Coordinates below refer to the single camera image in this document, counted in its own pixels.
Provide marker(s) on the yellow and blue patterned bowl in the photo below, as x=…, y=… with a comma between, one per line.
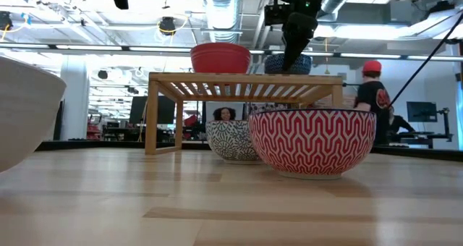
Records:
x=275, y=65

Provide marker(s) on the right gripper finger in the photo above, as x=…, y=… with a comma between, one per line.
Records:
x=296, y=36

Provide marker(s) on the plain white bowl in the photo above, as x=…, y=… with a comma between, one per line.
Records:
x=25, y=112

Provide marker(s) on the person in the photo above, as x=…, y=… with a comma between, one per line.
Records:
x=372, y=94
x=399, y=124
x=224, y=114

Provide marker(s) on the green floral patterned bowl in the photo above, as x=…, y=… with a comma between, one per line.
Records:
x=229, y=141

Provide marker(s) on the wooden slatted shelf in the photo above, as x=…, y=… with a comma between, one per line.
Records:
x=246, y=79

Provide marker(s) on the silver ceiling duct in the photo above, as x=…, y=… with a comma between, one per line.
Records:
x=222, y=14

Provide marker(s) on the red zigzag patterned bowl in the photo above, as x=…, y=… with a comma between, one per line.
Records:
x=311, y=144

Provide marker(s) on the plain red bowl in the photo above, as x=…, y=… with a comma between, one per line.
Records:
x=220, y=59

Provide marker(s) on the large black screen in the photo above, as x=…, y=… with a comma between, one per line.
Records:
x=166, y=110

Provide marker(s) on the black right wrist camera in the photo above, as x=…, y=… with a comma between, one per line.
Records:
x=276, y=14

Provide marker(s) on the black desk monitor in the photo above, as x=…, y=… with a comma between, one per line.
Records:
x=421, y=111

